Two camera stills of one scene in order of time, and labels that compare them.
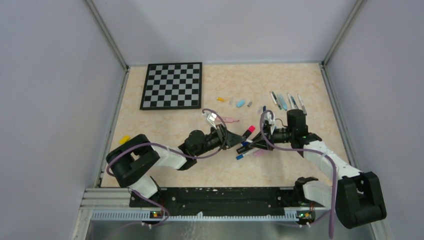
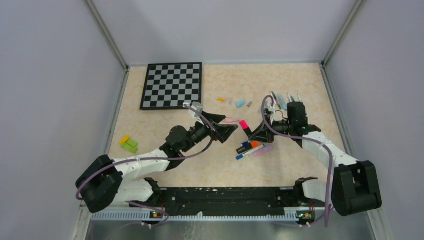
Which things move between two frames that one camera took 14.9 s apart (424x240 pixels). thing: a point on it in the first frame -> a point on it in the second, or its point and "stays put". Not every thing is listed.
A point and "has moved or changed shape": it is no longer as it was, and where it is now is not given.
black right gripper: (263, 140) -> (263, 133)
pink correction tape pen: (228, 119) stays put
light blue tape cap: (240, 103) stays put
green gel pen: (276, 101) stays put
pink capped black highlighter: (250, 129) has moved or changed shape
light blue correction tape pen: (283, 103) stays put
